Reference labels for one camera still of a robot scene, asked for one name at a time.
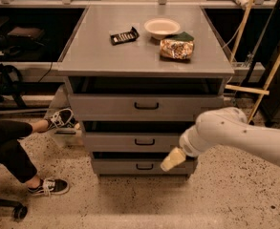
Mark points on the cream foam gripper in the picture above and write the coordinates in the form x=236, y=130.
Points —
x=185, y=145

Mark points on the grey drawer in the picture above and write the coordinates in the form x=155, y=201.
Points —
x=126, y=107
x=137, y=164
x=133, y=136

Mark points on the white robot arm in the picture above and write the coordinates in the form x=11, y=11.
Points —
x=227, y=126

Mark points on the grey bottom drawer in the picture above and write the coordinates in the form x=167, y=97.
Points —
x=137, y=164

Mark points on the grey drawer cabinet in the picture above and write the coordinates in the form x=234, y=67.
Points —
x=93, y=65

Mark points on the grey top drawer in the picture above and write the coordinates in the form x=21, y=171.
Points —
x=126, y=107

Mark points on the gold green chip bag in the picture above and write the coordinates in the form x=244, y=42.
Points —
x=178, y=46

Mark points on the clear plastic storage box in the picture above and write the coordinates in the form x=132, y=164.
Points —
x=67, y=136

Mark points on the black sneaker right foot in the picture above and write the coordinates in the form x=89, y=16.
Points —
x=61, y=119

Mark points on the black sneaker foot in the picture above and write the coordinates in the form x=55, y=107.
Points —
x=50, y=186
x=61, y=119

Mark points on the white paper bowl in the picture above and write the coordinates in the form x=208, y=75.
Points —
x=159, y=28

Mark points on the black sneaker left foot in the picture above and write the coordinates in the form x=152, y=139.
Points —
x=50, y=186

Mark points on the black office chair base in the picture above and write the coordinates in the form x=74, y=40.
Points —
x=19, y=210

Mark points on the person legs black trousers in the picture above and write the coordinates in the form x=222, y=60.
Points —
x=14, y=157

